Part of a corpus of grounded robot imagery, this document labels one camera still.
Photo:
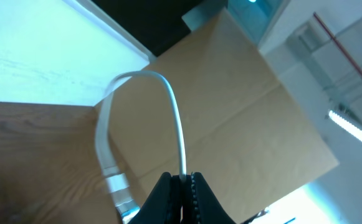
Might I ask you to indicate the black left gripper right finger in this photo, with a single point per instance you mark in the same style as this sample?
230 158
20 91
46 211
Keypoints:
200 205

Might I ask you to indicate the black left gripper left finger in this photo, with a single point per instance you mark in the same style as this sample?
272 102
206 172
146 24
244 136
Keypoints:
163 205

